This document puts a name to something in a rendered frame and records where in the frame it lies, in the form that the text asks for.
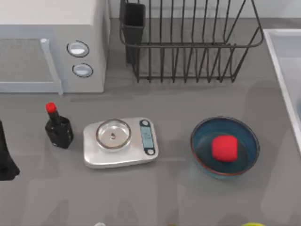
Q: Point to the silver kitchen scale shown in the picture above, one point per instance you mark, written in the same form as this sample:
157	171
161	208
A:
138	150

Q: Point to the blue bowl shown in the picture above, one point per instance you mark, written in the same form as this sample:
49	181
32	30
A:
202	150

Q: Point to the round microwave knob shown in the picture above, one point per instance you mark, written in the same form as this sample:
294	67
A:
77	48
82	70

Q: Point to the red cube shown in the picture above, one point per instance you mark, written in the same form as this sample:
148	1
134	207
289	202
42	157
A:
224	148

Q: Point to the black cutlery holder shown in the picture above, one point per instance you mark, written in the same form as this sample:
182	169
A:
132	21

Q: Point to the black bottle with red cap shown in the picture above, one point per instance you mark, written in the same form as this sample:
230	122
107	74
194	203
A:
58	131

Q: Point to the pale microwave oven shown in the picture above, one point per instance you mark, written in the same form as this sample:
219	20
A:
94	30

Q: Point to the pale grey object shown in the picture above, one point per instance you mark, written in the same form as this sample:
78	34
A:
100	224

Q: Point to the microwave oven door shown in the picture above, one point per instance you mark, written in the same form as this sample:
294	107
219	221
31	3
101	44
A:
23	61

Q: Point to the white sink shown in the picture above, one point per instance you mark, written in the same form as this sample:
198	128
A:
285	77

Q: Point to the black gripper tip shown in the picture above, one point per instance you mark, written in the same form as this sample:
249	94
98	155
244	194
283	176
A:
5	157

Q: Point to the yellow-green object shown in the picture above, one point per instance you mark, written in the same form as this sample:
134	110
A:
254	224

